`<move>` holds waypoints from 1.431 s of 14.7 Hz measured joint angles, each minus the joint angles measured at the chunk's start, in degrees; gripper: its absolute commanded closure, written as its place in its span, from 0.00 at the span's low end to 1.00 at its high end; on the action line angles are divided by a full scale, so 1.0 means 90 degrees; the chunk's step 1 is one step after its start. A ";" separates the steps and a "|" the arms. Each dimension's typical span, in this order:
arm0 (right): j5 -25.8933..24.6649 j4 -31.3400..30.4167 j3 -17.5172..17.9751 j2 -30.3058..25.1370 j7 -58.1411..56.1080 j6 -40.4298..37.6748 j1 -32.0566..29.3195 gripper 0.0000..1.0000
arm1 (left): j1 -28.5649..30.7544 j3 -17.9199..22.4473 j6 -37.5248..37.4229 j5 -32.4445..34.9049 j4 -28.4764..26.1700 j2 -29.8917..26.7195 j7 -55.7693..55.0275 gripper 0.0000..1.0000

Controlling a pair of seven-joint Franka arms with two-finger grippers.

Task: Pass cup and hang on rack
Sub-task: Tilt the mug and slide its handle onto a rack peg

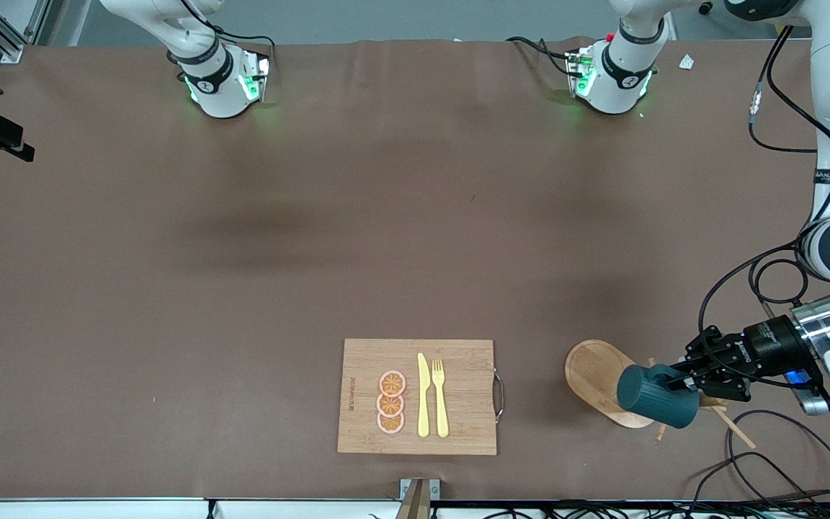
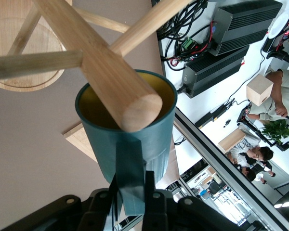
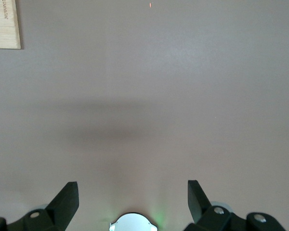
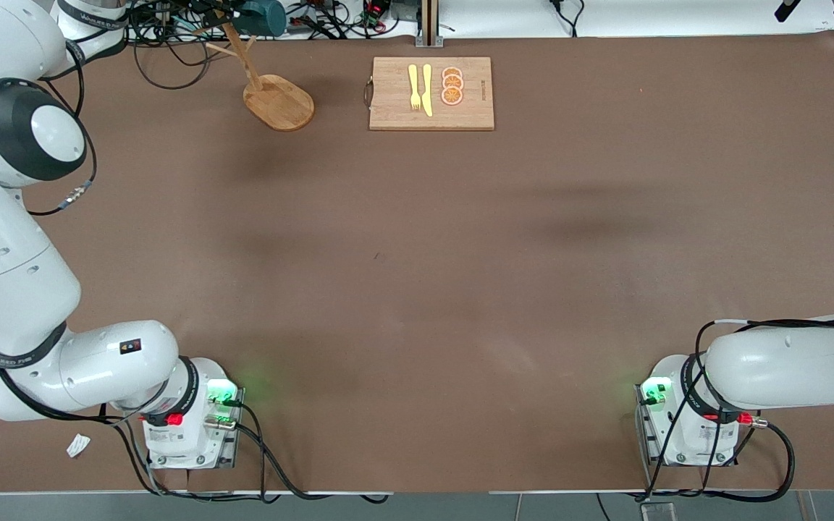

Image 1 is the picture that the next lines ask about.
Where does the black base cable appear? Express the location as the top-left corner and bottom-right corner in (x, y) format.
(505, 36), (574, 76)
(183, 0), (277, 73)

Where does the grey metal bracket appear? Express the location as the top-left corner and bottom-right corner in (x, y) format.
(399, 478), (441, 503)

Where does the teal cup with yellow inside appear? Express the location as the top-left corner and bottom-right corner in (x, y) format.
(617, 363), (700, 429)

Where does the table cover sheet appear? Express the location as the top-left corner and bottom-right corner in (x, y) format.
(0, 37), (830, 502)

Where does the black left base cable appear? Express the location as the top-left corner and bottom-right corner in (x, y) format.
(505, 36), (574, 76)

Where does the wooden cup rack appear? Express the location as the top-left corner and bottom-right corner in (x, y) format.
(564, 340), (757, 450)

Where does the yellow plastic knife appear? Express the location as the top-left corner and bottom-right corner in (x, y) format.
(417, 352), (431, 438)

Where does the brown bar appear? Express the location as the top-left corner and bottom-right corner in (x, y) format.
(395, 481), (432, 519)

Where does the yellow plastic fork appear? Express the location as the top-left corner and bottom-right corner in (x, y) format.
(432, 359), (450, 439)

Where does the aluminium frame profile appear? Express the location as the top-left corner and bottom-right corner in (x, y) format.
(0, 0), (52, 64)

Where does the black right base cable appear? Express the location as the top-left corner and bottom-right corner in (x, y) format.
(183, 0), (277, 73)

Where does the bamboo cutting board with handle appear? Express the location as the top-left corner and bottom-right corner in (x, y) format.
(336, 339), (506, 456)

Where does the white table edge rail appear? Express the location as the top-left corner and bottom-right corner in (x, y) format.
(0, 498), (401, 519)

